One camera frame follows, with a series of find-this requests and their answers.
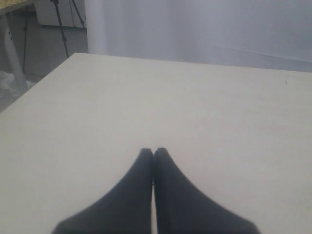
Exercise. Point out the crumpled white plastic bag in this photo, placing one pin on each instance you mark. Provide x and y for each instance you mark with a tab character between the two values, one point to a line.
8	83

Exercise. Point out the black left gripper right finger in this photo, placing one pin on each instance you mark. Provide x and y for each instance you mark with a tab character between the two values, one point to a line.
181	208

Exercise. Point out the black tripod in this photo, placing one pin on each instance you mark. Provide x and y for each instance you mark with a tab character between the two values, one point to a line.
61	27

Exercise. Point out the white table leg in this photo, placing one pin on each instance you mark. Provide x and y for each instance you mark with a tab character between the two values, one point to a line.
12	54

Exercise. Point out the wooden side table top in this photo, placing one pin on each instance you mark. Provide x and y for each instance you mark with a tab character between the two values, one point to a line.
11	5

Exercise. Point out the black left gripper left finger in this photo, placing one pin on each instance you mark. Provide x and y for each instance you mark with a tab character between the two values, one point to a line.
125	209

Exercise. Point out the white backdrop curtain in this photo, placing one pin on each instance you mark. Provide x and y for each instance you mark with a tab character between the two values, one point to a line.
274	34

